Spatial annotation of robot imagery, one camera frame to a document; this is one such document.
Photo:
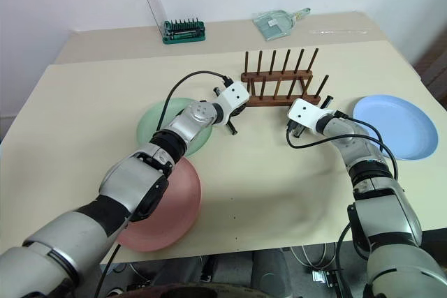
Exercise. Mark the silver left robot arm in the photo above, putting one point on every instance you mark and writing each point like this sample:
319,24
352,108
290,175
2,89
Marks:
125,179

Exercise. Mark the grey rounded shape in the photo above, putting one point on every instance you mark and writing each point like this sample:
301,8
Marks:
270,270

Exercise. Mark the small metal bracket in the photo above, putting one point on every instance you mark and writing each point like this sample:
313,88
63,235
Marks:
324,276

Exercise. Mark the clear plastic strip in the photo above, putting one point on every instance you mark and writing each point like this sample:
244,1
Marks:
335,31

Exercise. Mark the blue plate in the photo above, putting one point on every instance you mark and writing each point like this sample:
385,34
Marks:
401,120

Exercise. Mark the wooden dish rack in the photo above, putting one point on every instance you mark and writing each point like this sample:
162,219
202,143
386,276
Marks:
265,102

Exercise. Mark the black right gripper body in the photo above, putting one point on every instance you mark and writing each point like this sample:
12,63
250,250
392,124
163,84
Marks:
299,130

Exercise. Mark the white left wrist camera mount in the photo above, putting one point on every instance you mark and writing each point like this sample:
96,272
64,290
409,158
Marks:
235,97

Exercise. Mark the green plate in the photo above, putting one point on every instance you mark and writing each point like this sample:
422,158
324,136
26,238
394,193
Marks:
150,120

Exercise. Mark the pink plate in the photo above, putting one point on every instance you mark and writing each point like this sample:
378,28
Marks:
174,214

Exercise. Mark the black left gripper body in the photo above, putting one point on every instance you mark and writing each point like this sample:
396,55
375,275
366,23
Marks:
241,111

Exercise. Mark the green screwdriver bit case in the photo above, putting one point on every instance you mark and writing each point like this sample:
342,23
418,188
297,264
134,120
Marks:
183,34

